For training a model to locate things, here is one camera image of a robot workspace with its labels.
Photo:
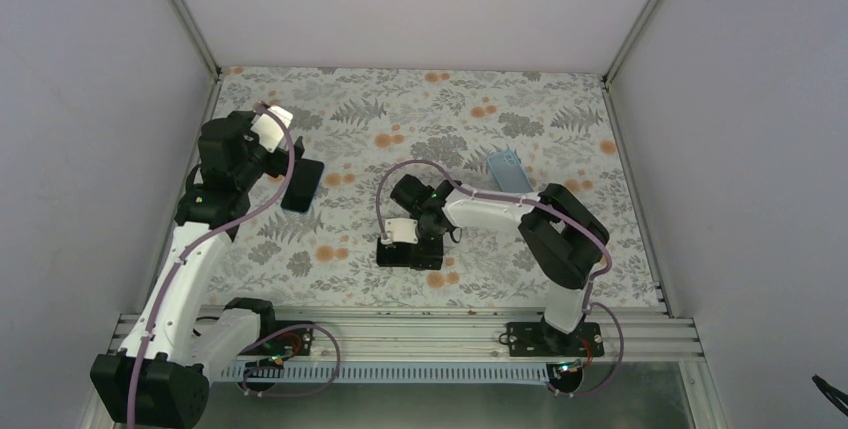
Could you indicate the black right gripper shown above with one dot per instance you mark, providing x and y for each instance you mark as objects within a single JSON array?
[{"x": 436, "y": 251}]

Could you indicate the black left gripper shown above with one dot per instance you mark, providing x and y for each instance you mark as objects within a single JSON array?
[{"x": 279, "y": 165}]

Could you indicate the blue phone with black screen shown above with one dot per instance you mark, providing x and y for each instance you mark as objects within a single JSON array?
[{"x": 305, "y": 182}]

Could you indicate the light blue phone case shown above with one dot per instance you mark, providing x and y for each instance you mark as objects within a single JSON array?
[{"x": 509, "y": 175}]

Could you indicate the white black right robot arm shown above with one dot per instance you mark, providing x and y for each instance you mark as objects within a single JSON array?
[{"x": 565, "y": 239}]

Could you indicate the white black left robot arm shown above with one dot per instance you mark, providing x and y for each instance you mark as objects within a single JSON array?
[{"x": 161, "y": 374}]

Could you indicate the floral patterned table mat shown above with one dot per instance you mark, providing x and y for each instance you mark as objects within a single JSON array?
[{"x": 372, "y": 126}]

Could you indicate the black object at corner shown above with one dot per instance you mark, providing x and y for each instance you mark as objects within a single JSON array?
[{"x": 832, "y": 394}]

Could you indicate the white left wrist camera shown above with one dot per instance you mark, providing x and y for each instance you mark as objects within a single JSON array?
[{"x": 270, "y": 135}]

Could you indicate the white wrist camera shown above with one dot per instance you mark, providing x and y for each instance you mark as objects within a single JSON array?
[
  {"x": 270, "y": 135},
  {"x": 399, "y": 231}
]

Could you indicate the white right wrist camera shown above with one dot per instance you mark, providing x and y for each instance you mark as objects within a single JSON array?
[{"x": 399, "y": 231}]

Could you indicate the aluminium mounting rail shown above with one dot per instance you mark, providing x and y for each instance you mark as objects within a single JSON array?
[{"x": 429, "y": 334}]

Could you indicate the slotted grey cable duct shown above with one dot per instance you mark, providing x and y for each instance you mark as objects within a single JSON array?
[{"x": 406, "y": 373}]

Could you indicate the aluminium frame post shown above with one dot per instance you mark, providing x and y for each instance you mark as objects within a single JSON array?
[
  {"x": 196, "y": 37},
  {"x": 633, "y": 35}
]

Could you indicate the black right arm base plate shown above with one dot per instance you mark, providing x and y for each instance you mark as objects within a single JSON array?
[{"x": 538, "y": 339}]

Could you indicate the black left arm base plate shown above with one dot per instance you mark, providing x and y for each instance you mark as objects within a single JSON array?
[{"x": 288, "y": 338}]

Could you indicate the right aluminium frame post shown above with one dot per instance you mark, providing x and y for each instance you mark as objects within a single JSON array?
[{"x": 633, "y": 35}]

